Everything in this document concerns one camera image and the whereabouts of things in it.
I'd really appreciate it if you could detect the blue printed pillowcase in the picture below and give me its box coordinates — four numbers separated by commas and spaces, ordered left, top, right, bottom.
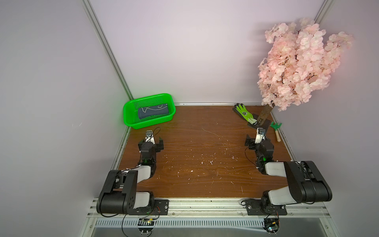
138, 103, 169, 119

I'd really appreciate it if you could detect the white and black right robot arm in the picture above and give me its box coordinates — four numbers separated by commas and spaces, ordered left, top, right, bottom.
241, 135, 333, 215

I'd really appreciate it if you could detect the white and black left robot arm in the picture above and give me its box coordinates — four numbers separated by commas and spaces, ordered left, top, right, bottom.
96, 137, 168, 217

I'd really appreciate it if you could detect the green and black work glove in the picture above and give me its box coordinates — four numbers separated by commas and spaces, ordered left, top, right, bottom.
233, 103, 257, 125

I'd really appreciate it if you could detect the green plastic basket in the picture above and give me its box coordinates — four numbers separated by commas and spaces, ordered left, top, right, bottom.
123, 93, 176, 129

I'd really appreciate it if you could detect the pink artificial blossom tree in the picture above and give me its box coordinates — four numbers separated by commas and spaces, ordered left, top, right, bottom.
257, 18, 353, 111

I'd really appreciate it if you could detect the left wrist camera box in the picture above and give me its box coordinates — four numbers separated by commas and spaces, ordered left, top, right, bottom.
144, 130, 155, 144

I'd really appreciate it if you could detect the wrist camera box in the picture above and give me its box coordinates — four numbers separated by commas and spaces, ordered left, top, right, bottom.
255, 127, 266, 144
144, 130, 155, 144

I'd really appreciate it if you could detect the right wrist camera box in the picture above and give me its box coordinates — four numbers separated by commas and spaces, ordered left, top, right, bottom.
255, 127, 266, 144

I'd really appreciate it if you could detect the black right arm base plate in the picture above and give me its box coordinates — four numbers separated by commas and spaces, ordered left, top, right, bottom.
242, 198, 288, 216

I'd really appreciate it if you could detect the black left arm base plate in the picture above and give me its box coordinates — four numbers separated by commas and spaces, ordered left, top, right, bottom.
127, 199, 169, 216

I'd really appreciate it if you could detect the left circuit board under rail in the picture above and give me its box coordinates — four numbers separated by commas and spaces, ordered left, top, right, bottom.
137, 218, 156, 237

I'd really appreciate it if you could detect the circuit board under rail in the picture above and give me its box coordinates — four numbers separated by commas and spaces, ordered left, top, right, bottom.
137, 218, 156, 237
263, 218, 280, 234

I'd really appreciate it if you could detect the right circuit board under rail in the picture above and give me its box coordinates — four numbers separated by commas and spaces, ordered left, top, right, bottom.
263, 218, 280, 234

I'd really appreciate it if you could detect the aluminium front rail frame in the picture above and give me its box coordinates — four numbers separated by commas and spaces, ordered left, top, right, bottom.
79, 197, 340, 237

